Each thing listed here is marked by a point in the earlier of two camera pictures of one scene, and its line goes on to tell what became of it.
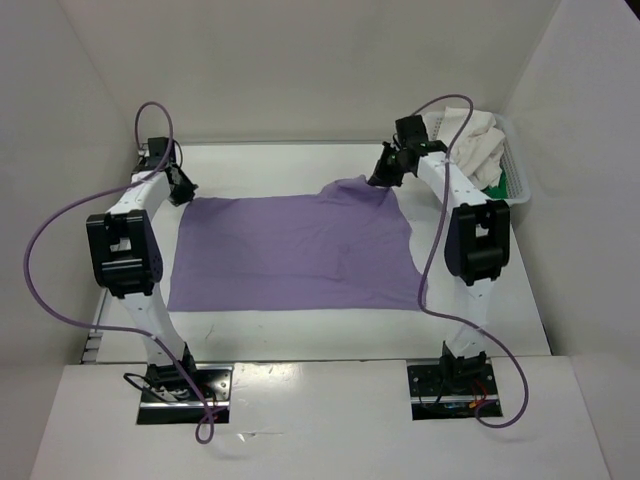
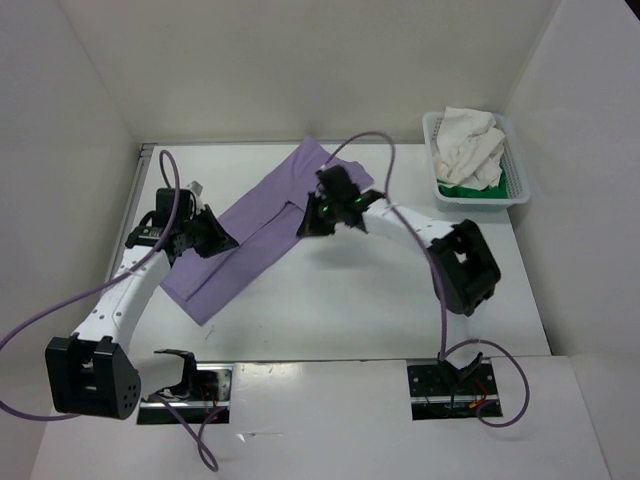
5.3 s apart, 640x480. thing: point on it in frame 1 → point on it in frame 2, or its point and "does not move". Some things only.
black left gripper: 187,191 → 220,240
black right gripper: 382,177 → 310,226
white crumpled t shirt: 478,144 does not move
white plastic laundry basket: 517,181 does not move
